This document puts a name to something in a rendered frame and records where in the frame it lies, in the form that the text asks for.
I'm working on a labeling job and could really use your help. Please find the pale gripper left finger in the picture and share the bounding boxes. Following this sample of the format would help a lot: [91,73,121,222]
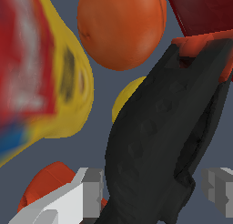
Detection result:
[8,167,105,224]

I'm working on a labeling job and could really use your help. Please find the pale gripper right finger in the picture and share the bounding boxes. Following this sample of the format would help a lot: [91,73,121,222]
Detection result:
[201,167,233,219]

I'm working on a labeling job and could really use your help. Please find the small red-orange object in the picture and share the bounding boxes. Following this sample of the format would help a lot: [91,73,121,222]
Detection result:
[17,160,109,214]

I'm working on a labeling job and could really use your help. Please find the black and red power drill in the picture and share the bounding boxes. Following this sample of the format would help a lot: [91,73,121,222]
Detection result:
[94,29,233,224]

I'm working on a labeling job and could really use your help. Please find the small yellow ball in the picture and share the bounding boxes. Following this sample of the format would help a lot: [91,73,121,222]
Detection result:
[111,76,147,124]

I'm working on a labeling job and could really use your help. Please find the yellow and red snack bag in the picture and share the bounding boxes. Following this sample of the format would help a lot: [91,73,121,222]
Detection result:
[0,0,95,168]

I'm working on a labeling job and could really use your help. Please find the orange fruit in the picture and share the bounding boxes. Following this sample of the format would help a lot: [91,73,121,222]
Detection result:
[76,0,167,72]

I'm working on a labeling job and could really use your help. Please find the dark red box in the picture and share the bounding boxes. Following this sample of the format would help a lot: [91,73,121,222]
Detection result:
[164,0,233,38]

